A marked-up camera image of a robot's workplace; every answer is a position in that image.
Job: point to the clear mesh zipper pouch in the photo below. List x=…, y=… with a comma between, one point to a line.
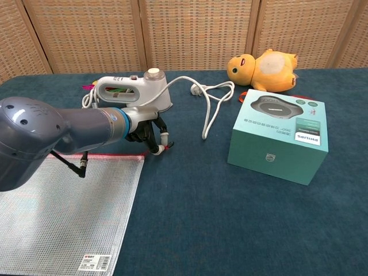
x=72, y=215

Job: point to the wicker folding screen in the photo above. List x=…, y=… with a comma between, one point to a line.
x=195, y=34

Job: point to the teal Philips speaker box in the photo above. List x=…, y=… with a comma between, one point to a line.
x=276, y=155

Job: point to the blue carpet table cover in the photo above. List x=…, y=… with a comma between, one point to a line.
x=201, y=215

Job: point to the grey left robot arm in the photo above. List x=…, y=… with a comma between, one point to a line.
x=43, y=135

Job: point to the white handheld garment steamer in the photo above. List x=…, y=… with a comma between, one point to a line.
x=156, y=92

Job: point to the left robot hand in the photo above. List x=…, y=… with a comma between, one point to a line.
x=143, y=113

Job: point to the yellow plush toy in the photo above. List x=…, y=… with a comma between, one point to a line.
x=270, y=74

